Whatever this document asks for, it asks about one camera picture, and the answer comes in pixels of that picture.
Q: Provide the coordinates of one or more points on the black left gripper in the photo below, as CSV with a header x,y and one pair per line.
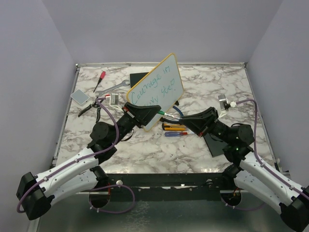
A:
x,y
140,116

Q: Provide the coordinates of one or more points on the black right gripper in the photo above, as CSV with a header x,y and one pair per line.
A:
x,y
201,122

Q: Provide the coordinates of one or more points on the yellow framed whiteboard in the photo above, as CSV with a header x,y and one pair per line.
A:
x,y
161,86

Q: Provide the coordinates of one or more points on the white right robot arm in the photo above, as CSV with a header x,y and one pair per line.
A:
x,y
250,172

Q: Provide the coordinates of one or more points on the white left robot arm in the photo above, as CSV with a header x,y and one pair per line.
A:
x,y
38,193

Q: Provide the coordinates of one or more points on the yellow utility knife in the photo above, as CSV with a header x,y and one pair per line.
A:
x,y
173,127

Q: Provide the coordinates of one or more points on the blue red screwdriver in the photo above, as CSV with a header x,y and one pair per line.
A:
x,y
177,133

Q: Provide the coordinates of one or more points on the silver open-end wrench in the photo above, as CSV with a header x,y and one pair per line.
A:
x,y
106,91

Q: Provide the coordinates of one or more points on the small white square device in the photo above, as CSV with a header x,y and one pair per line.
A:
x,y
79,97

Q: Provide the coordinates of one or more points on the blue handled cutting pliers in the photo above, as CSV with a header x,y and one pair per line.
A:
x,y
177,111

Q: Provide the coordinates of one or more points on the small black network switch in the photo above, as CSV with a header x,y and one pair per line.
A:
x,y
215,145

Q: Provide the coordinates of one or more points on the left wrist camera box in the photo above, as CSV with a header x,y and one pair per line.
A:
x,y
113,99

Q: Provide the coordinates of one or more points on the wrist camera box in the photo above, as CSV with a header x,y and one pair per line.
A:
x,y
225,105
113,99

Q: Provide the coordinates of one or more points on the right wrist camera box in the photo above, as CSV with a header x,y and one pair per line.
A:
x,y
225,105

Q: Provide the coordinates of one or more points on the large black network switch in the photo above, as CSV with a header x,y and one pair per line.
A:
x,y
136,77

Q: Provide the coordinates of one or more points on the red handled screwdriver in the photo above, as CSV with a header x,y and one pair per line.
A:
x,y
99,80

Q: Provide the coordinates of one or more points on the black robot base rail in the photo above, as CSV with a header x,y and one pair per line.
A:
x,y
176,187

